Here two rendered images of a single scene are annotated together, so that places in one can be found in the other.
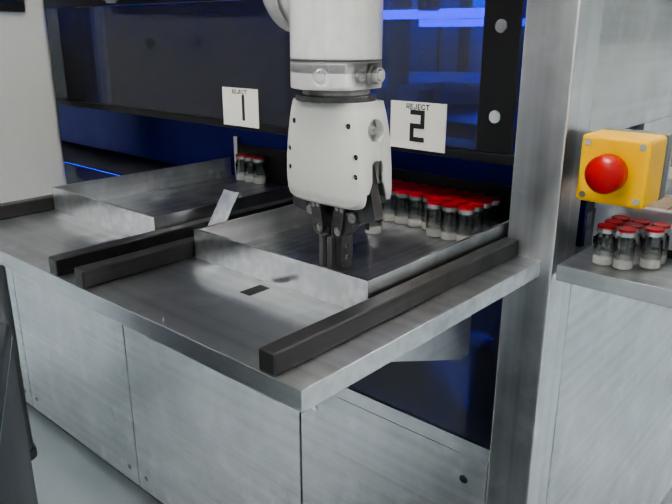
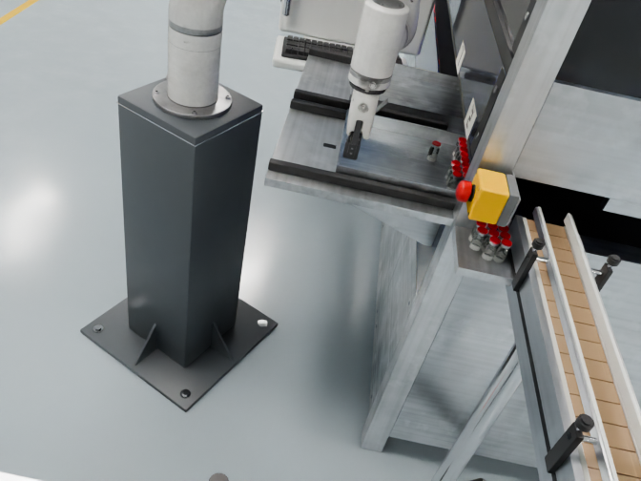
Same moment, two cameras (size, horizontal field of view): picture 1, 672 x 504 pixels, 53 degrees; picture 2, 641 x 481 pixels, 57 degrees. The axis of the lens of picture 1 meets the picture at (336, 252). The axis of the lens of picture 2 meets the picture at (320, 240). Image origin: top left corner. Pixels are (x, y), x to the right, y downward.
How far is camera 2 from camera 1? 0.93 m
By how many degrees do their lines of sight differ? 46
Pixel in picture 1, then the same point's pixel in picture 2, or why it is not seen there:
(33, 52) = not seen: outside the picture
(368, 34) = (370, 66)
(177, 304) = (299, 133)
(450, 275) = (385, 189)
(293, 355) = (278, 167)
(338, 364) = (289, 180)
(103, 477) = not seen: hidden behind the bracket
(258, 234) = (383, 127)
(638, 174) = (473, 200)
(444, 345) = (409, 229)
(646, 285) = (457, 257)
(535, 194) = not seen: hidden behind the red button
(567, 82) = (489, 136)
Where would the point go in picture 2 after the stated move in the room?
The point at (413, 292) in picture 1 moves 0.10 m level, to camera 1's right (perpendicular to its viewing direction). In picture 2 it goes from (354, 182) to (383, 210)
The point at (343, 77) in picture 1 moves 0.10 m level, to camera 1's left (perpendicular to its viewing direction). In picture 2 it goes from (355, 79) to (326, 56)
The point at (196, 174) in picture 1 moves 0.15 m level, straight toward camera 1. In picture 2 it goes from (444, 81) to (413, 93)
